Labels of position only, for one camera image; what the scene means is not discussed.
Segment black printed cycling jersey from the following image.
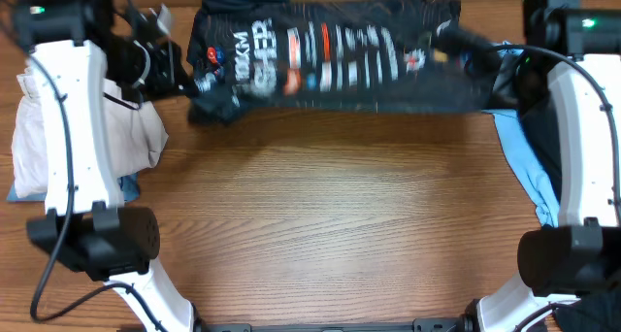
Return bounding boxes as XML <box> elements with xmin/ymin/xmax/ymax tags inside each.
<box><xmin>187</xmin><ymin>0</ymin><xmax>514</xmax><ymax>123</ymax></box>

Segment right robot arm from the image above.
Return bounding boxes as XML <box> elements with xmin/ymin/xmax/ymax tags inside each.
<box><xmin>449</xmin><ymin>0</ymin><xmax>620</xmax><ymax>331</ymax></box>

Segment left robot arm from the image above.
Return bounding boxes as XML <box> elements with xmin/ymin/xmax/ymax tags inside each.
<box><xmin>2</xmin><ymin>0</ymin><xmax>203</xmax><ymax>331</ymax></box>

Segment folded beige trousers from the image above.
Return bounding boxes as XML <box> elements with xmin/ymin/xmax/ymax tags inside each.
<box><xmin>7</xmin><ymin>69</ymin><xmax>168</xmax><ymax>202</ymax></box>

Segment light blue shirt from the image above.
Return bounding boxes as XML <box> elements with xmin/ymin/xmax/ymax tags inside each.
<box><xmin>482</xmin><ymin>40</ymin><xmax>562</xmax><ymax>228</ymax></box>

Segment plain black garment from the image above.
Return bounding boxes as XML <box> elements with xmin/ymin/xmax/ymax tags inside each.
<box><xmin>518</xmin><ymin>97</ymin><xmax>562</xmax><ymax>202</ymax></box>

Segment folded blue jeans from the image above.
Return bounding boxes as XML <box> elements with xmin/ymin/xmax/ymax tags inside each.
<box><xmin>6</xmin><ymin>173</ymin><xmax>141</xmax><ymax>204</ymax></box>

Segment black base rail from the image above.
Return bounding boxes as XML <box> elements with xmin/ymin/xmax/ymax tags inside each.
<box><xmin>194</xmin><ymin>315</ymin><xmax>480</xmax><ymax>332</ymax></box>

